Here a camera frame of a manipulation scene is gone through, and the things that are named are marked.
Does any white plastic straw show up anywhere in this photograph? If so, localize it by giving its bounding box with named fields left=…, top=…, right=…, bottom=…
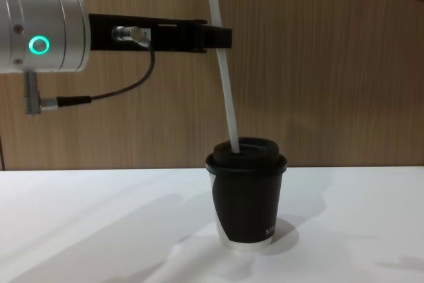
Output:
left=203, top=0, right=241, bottom=155

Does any thin dark gripper cable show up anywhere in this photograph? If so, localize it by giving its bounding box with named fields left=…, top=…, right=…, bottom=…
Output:
left=25, top=25, right=157, bottom=117

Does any white table cloth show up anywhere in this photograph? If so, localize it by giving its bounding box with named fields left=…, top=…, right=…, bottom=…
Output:
left=0, top=164, right=424, bottom=283

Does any black plastic cup lid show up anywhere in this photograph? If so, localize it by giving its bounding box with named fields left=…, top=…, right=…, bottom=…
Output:
left=205, top=135, right=288, bottom=176

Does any black paper cup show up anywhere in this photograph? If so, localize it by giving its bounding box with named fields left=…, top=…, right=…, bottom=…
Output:
left=207, top=167, right=283, bottom=253

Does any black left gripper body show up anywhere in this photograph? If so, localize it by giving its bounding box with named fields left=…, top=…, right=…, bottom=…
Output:
left=87, top=13, right=197, bottom=53

